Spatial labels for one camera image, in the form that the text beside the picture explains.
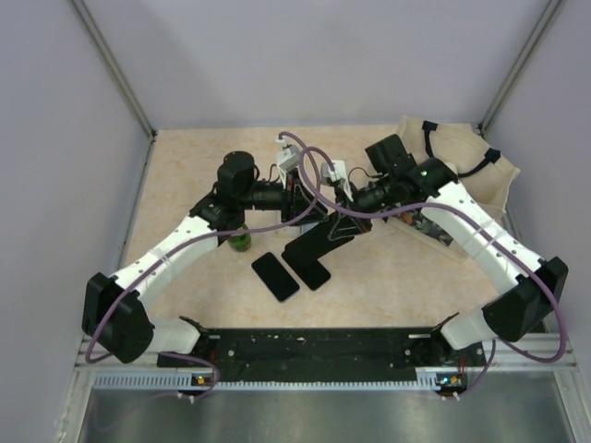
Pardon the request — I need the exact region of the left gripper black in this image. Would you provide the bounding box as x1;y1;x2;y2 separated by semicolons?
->
239;169;329;228

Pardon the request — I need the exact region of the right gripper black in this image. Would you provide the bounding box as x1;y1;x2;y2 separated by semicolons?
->
327;175;397;240

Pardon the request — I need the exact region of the white slotted cable duct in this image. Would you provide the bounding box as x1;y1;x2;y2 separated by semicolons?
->
92;368;453;391

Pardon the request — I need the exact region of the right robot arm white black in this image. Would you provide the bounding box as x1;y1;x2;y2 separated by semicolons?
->
336;135;569;365

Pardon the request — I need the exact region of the right aluminium frame post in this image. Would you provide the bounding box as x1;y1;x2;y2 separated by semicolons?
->
476;0;566;138

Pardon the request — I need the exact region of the left aluminium frame post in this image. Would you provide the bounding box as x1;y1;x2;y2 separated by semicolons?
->
67;0;157;140

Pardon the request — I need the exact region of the bare black phone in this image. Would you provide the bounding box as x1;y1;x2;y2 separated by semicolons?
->
251;252;300;303
289;261;332;291

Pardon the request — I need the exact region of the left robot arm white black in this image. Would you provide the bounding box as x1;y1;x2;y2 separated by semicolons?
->
82;146;321;366

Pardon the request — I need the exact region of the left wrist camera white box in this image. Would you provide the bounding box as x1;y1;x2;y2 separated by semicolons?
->
276;138;301;173

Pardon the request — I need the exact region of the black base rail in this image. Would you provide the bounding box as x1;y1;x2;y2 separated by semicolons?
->
156;326;493;384

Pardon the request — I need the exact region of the green glass bottle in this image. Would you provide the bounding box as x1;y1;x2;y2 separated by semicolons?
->
227;223;252;253

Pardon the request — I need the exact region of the beige canvas tote bag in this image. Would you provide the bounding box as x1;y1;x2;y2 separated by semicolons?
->
391;117;520;261

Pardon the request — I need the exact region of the aluminium frame post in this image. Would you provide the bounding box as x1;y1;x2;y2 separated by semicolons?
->
476;0;566;138
67;0;157;140

